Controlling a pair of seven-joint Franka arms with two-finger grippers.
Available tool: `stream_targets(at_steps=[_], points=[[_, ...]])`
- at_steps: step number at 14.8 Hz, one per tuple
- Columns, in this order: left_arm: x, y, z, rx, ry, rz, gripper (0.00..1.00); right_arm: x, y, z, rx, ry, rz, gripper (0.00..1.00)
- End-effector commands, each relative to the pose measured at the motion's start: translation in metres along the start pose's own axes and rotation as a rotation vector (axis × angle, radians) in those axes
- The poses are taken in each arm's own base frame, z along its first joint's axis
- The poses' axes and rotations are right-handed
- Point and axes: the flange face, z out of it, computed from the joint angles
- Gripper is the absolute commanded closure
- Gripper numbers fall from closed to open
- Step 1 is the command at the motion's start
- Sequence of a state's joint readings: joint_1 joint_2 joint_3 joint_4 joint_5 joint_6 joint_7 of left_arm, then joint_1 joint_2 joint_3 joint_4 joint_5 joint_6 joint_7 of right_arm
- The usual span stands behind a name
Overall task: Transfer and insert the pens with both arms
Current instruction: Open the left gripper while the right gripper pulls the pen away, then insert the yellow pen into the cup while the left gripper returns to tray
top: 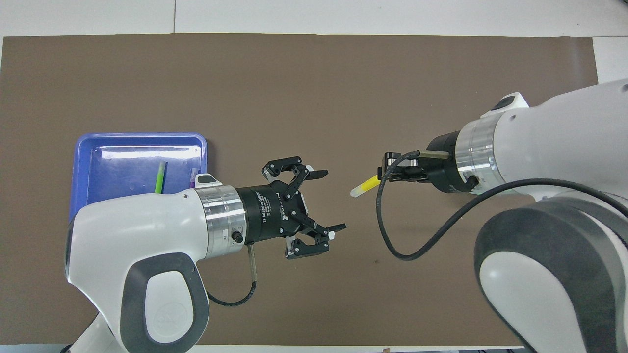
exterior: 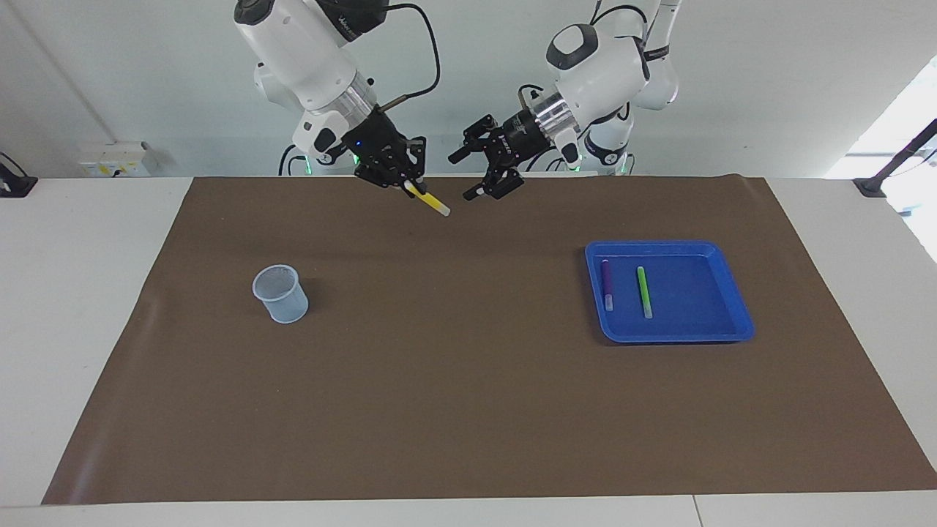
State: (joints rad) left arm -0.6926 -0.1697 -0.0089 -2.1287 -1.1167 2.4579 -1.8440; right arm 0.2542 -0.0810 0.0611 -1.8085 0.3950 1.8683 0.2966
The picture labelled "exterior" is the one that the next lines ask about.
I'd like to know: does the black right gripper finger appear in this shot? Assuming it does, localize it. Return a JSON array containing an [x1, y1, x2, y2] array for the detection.
[[355, 163, 412, 191], [405, 138, 428, 198]]

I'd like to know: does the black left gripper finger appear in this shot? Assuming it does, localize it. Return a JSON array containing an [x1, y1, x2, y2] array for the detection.
[[448, 114, 503, 165], [462, 165, 525, 202]]

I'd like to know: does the yellow pen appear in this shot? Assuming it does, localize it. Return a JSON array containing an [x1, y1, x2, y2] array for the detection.
[[405, 182, 452, 218]]

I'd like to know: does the light blue mesh cup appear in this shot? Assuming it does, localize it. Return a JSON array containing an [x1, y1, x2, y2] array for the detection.
[[252, 264, 309, 324]]

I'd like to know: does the brown table mat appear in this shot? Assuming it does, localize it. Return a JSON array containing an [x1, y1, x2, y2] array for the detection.
[[42, 174, 937, 506]]

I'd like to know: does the blue plastic tray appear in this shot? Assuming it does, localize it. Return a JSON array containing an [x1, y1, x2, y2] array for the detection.
[[584, 241, 755, 344]]

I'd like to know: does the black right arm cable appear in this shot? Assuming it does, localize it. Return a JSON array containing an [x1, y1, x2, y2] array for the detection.
[[379, 3, 442, 112]]

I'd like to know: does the black right base cable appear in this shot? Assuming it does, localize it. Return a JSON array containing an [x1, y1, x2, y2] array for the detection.
[[278, 141, 308, 176]]

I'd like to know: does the white wall socket box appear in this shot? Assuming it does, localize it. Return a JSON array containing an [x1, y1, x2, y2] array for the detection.
[[77, 141, 152, 179]]

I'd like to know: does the black table clamp mount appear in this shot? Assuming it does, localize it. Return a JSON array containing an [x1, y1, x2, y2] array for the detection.
[[0, 152, 39, 198], [853, 119, 937, 198]]

